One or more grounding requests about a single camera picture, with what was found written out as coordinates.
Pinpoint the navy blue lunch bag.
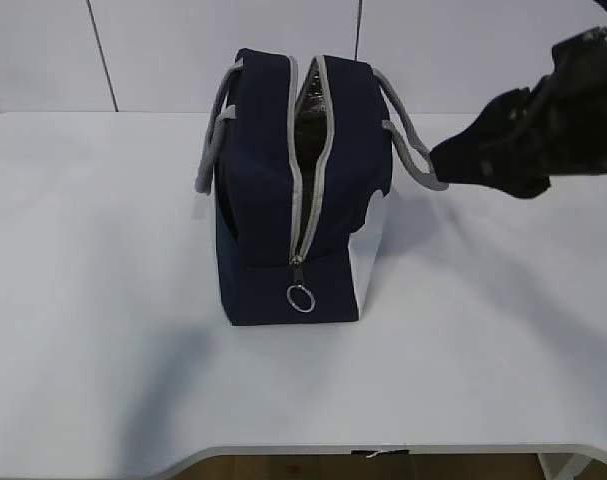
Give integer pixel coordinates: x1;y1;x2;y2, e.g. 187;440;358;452
195;48;446;327

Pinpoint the black tape on table edge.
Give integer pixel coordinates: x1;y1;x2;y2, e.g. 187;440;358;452
350;449;410;459

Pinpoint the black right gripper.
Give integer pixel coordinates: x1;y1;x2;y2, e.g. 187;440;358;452
430;27;607;200

